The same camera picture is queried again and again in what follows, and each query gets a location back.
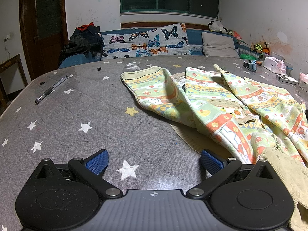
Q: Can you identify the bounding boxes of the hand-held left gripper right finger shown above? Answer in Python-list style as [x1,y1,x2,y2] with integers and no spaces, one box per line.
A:
[186,149,280,199]

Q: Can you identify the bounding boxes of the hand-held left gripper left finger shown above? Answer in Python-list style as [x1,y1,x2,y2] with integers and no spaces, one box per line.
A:
[36,149,123,199]

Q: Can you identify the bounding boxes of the printed green orange child's garment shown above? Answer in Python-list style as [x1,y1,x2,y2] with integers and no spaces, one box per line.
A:
[120,64,308,231]

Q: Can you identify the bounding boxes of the grey star-printed table cover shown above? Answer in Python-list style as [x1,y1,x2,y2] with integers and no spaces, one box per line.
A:
[0,55,308,231]

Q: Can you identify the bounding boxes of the black clear ballpoint pen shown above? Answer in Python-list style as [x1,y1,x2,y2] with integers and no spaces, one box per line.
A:
[35,75,69,105]

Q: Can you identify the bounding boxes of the flat white box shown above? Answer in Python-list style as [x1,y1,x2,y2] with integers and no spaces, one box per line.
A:
[276,74,299,85]

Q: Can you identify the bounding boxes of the grey cushion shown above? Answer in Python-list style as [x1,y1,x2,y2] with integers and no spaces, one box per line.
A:
[202,32,240,58]

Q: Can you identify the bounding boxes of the wide butterfly print pillow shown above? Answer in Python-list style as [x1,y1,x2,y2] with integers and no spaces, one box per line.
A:
[101,30,151,59]

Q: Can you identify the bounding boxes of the pink tissue packet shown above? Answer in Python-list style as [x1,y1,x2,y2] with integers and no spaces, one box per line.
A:
[298,72,308,89]

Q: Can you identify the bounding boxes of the small yellow orange toys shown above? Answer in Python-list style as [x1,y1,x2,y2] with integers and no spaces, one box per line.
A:
[250,41,270,55]

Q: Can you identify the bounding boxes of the blue sofa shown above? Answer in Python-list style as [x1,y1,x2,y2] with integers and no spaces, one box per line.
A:
[58,26,260,69]

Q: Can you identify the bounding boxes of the pink orange plush toy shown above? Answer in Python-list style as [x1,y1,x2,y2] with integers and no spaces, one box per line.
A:
[227,30,242,40]

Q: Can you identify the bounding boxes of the tall butterfly print pillow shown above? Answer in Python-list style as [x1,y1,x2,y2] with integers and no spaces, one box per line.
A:
[147,23,192,56]

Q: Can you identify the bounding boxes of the wooden side table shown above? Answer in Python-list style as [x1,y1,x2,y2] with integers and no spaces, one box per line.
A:
[0,54,28,110]

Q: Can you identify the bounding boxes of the black white plush toy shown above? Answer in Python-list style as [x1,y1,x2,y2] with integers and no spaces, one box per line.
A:
[208,21,228,34]

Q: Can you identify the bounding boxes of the red cloth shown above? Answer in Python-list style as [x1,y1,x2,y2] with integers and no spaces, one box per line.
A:
[76,22,95,32]

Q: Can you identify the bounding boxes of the brown wooden door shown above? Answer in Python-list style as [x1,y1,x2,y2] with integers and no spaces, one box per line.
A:
[19,0,69,80]

